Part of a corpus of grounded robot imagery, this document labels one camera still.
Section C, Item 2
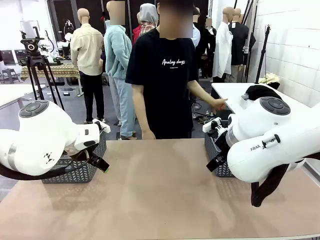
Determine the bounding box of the person's right hand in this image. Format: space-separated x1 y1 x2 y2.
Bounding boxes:
141 129 157 140

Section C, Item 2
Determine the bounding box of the person's left forearm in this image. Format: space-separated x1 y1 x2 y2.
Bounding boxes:
187 79 219 107

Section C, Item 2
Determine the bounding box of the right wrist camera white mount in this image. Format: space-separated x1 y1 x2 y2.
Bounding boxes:
202 117 222 133

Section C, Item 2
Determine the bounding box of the black camera tripod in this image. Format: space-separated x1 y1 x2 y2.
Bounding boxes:
19 26 65 111

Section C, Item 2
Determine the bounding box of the person's right forearm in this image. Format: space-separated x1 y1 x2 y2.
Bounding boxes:
131 83 151 133

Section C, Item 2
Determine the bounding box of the white table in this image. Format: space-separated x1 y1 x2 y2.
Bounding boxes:
0 83 47 111
211 82 320 116

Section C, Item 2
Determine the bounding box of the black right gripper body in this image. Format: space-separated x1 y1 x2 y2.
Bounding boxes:
206 124 230 166

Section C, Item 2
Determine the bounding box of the cream cloth pile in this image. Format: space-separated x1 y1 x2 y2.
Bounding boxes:
258 71 281 89

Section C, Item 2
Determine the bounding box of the grey plastic woven basket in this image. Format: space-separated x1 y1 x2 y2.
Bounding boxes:
204 131 236 179
41 129 108 185

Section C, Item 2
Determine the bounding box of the grey stool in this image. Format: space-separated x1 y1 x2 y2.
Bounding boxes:
1 68 21 85

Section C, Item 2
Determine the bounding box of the mannequin in teal fleece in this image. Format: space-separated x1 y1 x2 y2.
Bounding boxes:
103 1 138 141

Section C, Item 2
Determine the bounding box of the person's left hand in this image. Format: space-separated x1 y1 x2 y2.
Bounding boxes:
211 97 229 112

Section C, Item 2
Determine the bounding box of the black light stand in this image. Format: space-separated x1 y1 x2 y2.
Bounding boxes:
254 24 272 85

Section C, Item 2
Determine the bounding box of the person in black t-shirt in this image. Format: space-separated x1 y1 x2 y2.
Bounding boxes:
124 0 201 140

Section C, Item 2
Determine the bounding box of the mannequin in black shirt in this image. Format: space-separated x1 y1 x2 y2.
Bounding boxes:
228 8 257 83

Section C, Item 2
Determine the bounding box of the mannequin in beige shirt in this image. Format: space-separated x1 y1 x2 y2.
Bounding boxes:
69 7 106 125

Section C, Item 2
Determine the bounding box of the table with patterned cloth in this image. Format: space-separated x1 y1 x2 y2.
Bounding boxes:
20 63 81 81

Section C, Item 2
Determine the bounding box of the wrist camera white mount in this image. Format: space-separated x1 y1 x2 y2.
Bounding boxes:
92 118 111 134
202 117 222 133

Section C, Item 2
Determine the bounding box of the mannequin in white shirt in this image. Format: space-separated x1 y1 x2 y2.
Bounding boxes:
212 6 235 83

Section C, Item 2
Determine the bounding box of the mannequin in grey hood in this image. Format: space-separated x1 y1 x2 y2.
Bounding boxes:
132 2 160 46

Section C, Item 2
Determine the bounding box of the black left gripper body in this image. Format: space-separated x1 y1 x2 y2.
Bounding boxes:
64 146 101 166

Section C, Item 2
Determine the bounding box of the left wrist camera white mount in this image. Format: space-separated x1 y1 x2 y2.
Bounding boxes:
92 118 111 134

